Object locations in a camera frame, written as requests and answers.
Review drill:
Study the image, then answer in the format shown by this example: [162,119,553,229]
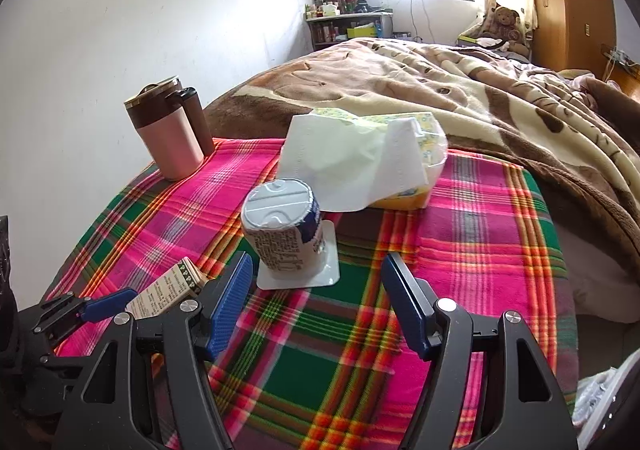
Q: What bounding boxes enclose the brown teddy bear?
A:
[480,6,530,57]

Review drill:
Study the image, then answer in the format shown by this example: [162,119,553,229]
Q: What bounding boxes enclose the pink plaid blanket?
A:
[48,139,578,449]

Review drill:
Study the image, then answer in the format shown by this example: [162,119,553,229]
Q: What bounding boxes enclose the pink brown travel mug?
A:
[124,77,214,181]

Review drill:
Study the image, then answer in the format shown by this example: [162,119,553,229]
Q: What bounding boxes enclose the yellow tissue pack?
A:
[278,109,448,213]

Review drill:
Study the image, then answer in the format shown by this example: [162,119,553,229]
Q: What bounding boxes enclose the white yogurt cup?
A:
[241,179,340,291]

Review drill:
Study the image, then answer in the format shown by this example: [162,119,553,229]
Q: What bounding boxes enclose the wooden headboard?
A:
[601,44,640,102]

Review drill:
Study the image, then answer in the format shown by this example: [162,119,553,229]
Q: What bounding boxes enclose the brown patterned fleece blanket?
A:
[204,39,639,276]

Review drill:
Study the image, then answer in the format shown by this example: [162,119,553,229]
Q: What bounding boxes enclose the cluttered wall shelf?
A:
[305,0,393,51]

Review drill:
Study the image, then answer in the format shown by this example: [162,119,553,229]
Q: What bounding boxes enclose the wooden wardrobe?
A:
[533,0,616,77]

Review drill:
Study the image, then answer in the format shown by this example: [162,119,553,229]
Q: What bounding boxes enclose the white round trash bin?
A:
[572,349,640,449]

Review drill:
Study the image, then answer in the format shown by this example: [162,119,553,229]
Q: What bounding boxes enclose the small beige printed box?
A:
[125,257,207,320]

